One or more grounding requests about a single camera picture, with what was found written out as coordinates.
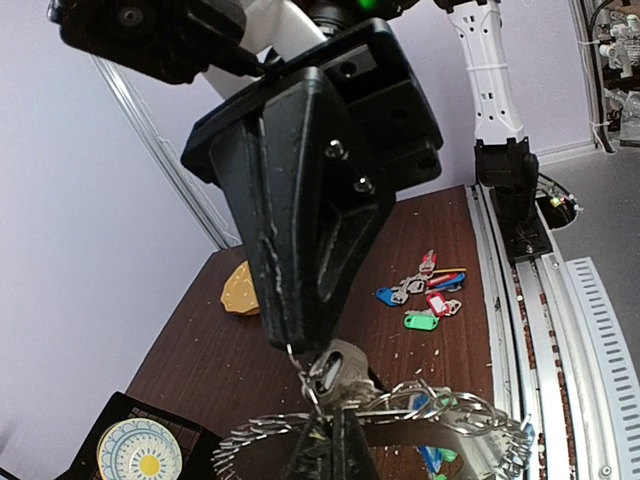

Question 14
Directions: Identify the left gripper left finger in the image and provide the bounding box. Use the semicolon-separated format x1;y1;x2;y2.
287;414;332;480

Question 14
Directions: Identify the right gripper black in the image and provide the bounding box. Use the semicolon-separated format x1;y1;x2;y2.
180;18;443;350

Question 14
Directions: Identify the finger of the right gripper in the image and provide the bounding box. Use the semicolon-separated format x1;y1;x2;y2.
210;97;313;353

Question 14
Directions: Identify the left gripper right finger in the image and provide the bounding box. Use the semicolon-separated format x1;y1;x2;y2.
332;412;379;480

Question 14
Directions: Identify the black keyring disc with rings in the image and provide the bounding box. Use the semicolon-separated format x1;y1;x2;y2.
212;380;536;479

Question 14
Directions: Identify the blue key tag on disc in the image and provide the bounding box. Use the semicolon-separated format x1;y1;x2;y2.
417;446;443;474

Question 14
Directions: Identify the green key tag on disc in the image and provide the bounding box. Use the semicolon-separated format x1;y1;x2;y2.
437;449;458;464

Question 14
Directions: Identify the blue key tag in pile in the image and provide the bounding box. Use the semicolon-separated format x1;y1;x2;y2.
375;287;408;307

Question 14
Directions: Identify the red headed silver key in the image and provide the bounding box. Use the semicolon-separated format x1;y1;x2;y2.
418;250;437;276

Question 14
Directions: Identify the yellow key tag in pile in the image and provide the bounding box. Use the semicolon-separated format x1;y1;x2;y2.
433;268;467;276

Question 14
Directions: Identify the yellow dotted plate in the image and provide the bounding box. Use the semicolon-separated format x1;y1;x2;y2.
220;261;260;317

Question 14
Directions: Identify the red key tag in pile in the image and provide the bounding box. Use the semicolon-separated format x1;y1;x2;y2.
426;292;451;317

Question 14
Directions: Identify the green key tag in pile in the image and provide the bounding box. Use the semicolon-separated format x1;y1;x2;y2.
404;314;439;332

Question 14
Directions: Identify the blue yellow patterned plate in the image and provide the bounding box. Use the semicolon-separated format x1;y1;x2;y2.
96;418;183;480

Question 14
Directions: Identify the right circuit board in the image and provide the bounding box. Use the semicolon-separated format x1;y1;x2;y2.
537;193;582;230

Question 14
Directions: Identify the right aluminium frame post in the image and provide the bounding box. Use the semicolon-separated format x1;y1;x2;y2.
91;56;241;251

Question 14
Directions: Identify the black wire dish rack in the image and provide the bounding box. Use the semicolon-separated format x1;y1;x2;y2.
59;392;221;479

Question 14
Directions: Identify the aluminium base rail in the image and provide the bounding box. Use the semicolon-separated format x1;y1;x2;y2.
466;185;639;479

